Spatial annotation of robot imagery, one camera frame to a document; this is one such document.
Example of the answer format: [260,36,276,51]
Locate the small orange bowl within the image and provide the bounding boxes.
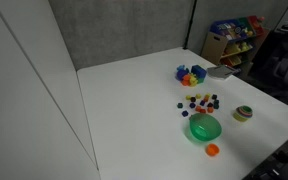
[206,144,220,156]

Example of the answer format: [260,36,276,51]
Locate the stack of colourful small bowls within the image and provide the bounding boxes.
[233,105,253,122]

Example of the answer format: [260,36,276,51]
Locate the large green plastic bowl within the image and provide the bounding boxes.
[189,113,222,142]

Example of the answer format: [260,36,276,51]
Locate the dark teal small cube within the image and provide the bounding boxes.
[213,100,219,109]

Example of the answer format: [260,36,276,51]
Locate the wooden toy bin shelf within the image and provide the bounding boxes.
[201,15,269,67]

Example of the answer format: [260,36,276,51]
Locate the blue small cube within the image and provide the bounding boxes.
[182,111,189,117]

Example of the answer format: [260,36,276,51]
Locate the black vertical pole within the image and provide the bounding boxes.
[183,0,198,50]

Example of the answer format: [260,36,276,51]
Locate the dark green small cube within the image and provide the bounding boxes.
[177,103,183,108]

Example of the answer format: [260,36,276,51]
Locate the orange small cube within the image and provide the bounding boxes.
[207,107,214,113]

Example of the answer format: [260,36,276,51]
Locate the grey flat box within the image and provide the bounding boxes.
[207,65,238,80]

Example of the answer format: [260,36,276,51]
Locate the pile of colourful interlocking blocks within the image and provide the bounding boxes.
[175,65,207,87]

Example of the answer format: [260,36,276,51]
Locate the yellow small cube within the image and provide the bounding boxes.
[185,95,191,100]

